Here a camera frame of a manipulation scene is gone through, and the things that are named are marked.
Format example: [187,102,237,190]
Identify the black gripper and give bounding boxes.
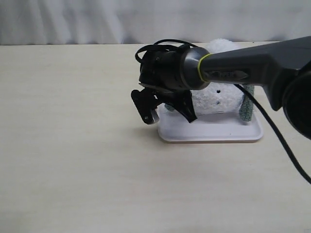
[138,45,197,123]

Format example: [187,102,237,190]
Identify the white plush snowman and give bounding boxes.
[191,38,244,116]

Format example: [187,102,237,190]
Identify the green knitted scarf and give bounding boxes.
[163,83,256,124]

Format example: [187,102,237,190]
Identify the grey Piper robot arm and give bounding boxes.
[131,36,311,138]

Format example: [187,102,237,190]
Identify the white plastic tray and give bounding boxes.
[157,106,263,143]

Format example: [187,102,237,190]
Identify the white backdrop curtain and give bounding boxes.
[0,0,311,45]

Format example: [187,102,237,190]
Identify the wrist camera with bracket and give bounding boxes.
[131,88,161,125]

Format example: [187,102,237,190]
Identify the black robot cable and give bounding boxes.
[134,38,311,185]

